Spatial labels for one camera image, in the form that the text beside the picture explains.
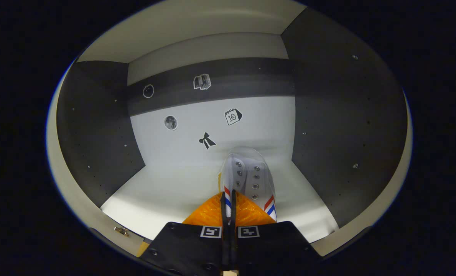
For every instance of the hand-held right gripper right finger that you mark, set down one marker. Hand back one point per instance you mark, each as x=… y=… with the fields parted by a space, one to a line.
x=234 y=245

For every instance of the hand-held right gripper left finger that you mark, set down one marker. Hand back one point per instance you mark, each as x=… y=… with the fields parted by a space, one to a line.
x=224 y=245

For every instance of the grey shoe cabinet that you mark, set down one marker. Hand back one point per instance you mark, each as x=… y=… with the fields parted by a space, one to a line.
x=212 y=161

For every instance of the white striped shoe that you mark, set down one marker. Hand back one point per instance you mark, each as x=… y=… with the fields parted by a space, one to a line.
x=251 y=176

